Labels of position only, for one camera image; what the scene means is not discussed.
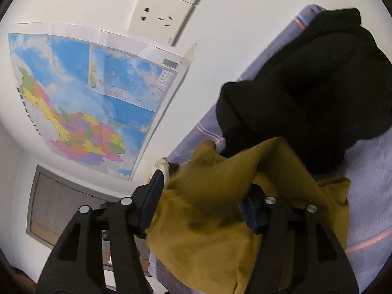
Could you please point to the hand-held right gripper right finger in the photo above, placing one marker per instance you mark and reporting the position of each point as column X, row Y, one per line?
column 252, row 209

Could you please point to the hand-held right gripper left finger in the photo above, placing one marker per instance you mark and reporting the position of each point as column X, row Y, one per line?
column 150, row 196

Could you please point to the cream garment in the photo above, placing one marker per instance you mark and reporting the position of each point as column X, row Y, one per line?
column 164, row 167

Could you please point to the olive jacket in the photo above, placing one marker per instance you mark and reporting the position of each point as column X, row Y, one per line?
column 208, row 220

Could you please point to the grey framed wardrobe door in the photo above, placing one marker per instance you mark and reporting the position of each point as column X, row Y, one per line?
column 61, row 205

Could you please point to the black garment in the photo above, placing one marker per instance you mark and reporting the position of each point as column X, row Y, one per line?
column 291, row 98

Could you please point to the purple plaid bed sheet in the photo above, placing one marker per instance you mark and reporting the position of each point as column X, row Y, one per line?
column 367, row 174

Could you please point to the colourful wall map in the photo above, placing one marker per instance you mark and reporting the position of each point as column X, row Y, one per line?
column 92, row 98

